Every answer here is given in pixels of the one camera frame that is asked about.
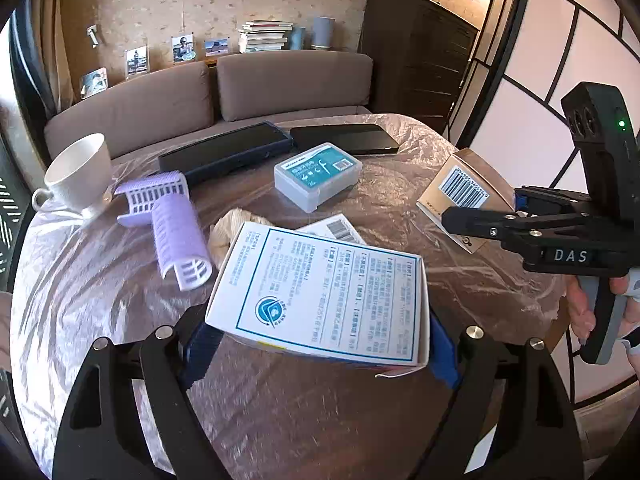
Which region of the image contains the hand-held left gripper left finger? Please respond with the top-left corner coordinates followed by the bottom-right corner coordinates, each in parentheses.
top-left (52, 319), bottom-right (226, 480)

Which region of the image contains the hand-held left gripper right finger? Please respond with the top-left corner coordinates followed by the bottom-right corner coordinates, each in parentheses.
top-left (415, 311), bottom-right (586, 480)

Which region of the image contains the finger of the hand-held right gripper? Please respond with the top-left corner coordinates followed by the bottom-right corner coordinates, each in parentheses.
top-left (441, 206), bottom-right (592, 257)
top-left (512, 186), bottom-right (593, 217)

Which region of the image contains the brown barcode cardboard box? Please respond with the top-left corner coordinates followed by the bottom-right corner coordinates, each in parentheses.
top-left (416, 148), bottom-right (516, 253)

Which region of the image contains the purple cylinder hair roller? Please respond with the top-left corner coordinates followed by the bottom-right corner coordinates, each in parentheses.
top-left (151, 195), bottom-right (213, 292)

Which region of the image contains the cream tissue wad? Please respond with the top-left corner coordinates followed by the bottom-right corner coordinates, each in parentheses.
top-left (208, 208), bottom-right (276, 268)

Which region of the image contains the white box with blue print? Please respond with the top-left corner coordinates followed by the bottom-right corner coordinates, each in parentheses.
top-left (205, 214), bottom-right (431, 377)

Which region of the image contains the person's right hand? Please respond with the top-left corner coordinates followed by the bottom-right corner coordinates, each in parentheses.
top-left (565, 272), bottom-right (640, 356)

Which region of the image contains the black framed room divider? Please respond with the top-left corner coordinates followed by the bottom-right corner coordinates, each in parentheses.
top-left (445, 0), bottom-right (640, 411)

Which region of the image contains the black tablet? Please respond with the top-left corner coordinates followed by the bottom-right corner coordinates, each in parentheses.
top-left (290, 123), bottom-right (401, 157)

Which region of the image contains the purple clip hair roller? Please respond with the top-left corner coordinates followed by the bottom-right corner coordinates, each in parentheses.
top-left (115, 170), bottom-right (191, 228)

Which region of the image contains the clear box with teal label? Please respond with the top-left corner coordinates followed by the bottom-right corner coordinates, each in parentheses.
top-left (274, 142), bottom-right (363, 213)

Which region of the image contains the brown sofa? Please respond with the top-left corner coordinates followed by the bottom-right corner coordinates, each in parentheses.
top-left (44, 50), bottom-right (381, 161)

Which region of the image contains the dark wooden cabinet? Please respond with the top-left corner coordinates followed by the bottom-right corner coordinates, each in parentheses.
top-left (359, 0), bottom-right (481, 136)

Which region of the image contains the tablet in blue case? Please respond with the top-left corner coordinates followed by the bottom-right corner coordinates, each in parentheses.
top-left (157, 121), bottom-right (293, 186)

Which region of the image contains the white ceramic cup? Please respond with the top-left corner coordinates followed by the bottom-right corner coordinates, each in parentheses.
top-left (31, 133), bottom-right (113, 218)

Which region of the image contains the striped balcony railing panel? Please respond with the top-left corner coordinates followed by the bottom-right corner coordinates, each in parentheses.
top-left (0, 175), bottom-right (31, 271)

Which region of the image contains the brown sofa back cushion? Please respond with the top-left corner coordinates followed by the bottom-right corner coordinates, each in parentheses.
top-left (44, 60), bottom-right (216, 158)
top-left (216, 50), bottom-right (375, 123)

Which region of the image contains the grey cylinder speaker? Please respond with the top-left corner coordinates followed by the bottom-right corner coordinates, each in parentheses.
top-left (312, 16), bottom-right (335, 51)

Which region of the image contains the stack of books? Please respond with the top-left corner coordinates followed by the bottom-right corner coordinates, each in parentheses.
top-left (237, 21), bottom-right (296, 54)

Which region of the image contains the beige curtain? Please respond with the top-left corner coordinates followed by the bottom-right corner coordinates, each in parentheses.
top-left (10, 0), bottom-right (71, 116)

